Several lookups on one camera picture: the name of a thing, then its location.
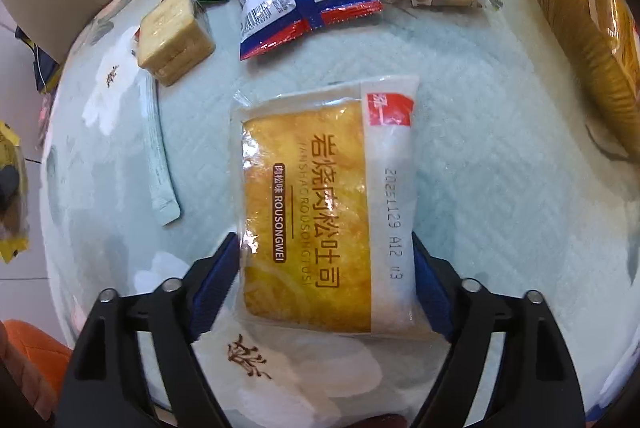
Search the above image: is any yellow toast bread packet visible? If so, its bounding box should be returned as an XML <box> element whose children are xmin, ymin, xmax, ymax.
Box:
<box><xmin>231</xmin><ymin>75</ymin><xmax>425</xmax><ymax>337</ymax></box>

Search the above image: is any floral quilted seat cover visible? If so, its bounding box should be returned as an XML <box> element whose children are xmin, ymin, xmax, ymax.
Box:
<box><xmin>40</xmin><ymin>0</ymin><xmax>639</xmax><ymax>408</ymax></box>

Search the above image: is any square cracker stack packet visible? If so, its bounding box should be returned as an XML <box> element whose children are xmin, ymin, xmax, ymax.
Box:
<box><xmin>137</xmin><ymin>0</ymin><xmax>215</xmax><ymax>87</ymax></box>

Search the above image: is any gold ribbed glass plate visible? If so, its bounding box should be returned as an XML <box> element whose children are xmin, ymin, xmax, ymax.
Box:
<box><xmin>537</xmin><ymin>0</ymin><xmax>639</xmax><ymax>163</ymax></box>

